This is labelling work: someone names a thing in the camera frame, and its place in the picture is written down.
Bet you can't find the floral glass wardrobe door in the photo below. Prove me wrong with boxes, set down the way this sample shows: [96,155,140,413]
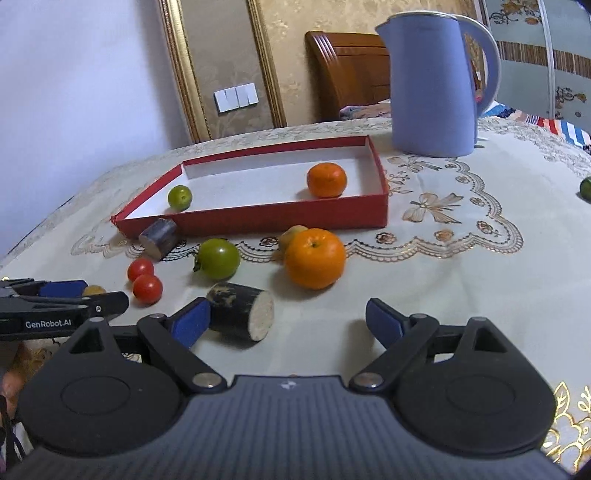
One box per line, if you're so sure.
[478,0,591,134]

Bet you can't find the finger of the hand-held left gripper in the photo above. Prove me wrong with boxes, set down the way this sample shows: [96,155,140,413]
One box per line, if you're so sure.
[0,292,130,319]
[0,278,88,298]

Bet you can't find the red cherry tomato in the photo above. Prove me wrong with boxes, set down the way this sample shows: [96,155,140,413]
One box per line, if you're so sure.
[133,274,164,305]
[127,258,155,282]

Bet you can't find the white wall light switch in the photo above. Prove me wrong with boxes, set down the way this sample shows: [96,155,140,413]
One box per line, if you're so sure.
[213,82,259,114]

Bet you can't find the dark purple sugarcane piece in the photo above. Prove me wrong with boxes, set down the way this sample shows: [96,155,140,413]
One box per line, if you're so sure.
[139,218,182,259]

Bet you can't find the striped colourful quilt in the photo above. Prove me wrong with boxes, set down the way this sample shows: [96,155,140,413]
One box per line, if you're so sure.
[480,99,591,155]

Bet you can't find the green tomato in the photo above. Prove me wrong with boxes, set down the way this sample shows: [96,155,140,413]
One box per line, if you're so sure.
[193,238,242,281]

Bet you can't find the light blue electric kettle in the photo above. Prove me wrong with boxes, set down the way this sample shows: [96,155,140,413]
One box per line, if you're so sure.
[375,11,502,158]

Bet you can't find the pink brown blanket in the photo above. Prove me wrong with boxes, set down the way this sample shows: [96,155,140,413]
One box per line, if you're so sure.
[339,99,393,121]

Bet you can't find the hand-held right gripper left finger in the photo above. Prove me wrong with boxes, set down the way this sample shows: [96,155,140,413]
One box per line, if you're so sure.
[55,298,228,395]

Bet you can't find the white-marked purple sugarcane piece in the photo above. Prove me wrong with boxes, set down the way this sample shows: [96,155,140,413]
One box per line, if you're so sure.
[206,282,275,342]

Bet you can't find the brown wooden headboard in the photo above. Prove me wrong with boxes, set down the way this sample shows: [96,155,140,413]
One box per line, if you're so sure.
[305,31,393,124]

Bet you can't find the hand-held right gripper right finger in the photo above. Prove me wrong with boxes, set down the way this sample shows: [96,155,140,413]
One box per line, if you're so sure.
[348,298,522,393]

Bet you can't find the red cardboard box tray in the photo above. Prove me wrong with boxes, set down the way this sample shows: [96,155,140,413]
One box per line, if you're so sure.
[111,135,389,240]

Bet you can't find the orange mandarin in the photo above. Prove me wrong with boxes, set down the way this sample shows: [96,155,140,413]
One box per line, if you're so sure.
[283,228,347,291]
[307,162,348,199]

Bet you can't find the gold wall panel frame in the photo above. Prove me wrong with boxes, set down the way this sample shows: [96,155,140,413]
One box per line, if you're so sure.
[157,0,288,144]

